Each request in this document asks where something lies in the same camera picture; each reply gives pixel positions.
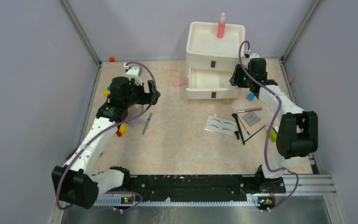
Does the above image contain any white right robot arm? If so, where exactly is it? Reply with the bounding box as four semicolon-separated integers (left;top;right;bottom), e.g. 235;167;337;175
230;58;318;192

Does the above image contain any eyebrow stencil sheet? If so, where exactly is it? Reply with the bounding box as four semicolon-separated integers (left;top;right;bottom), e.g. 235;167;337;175
205;115;237;136

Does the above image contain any grey eyeshadow palette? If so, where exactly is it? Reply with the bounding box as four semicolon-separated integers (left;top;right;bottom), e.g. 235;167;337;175
242;112;261;127

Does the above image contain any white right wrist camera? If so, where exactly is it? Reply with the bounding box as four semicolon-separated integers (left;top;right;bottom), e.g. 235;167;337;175
242;52;260;66

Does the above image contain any blue toy cube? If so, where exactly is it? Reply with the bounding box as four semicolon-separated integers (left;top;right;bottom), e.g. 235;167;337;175
247;93;256;101

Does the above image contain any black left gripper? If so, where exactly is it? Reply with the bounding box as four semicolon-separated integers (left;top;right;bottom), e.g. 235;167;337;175
124;79;160;108

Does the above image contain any pink spray bottle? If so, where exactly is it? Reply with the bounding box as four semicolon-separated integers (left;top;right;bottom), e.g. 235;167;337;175
216;13;226;39

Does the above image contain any white drawer organizer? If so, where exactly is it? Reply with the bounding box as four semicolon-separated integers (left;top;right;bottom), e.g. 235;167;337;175
186;21;245;99

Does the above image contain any clear purple plastic bag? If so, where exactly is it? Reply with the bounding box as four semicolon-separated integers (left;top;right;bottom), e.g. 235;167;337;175
127;107;146;126

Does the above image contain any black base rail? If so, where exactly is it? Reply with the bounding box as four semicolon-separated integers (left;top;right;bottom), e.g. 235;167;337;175
122;175;259;203

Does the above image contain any black makeup brush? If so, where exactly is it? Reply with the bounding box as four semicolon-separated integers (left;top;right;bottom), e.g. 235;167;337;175
232;113;245;145

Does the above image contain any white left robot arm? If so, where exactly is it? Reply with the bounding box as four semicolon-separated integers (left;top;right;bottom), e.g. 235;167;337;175
51;76;161;210

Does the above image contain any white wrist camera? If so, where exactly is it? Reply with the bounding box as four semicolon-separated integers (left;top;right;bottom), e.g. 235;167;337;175
124;64;143;86
242;52;260;66

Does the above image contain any thin black eyeliner brush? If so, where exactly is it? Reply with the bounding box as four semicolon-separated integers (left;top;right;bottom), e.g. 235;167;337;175
245;125;266;142

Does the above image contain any pink rectangular sponge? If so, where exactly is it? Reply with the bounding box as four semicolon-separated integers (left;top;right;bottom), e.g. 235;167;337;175
172;77;187;87

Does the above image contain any red yellow toy block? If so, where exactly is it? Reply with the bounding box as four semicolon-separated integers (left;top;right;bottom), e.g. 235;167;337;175
116;124;127;137

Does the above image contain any tan makeup sponge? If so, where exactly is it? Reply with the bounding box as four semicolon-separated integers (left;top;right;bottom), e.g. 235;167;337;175
222;98;234;104

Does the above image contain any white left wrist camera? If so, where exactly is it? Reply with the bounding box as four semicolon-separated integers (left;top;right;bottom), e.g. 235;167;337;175
124;64;143;86

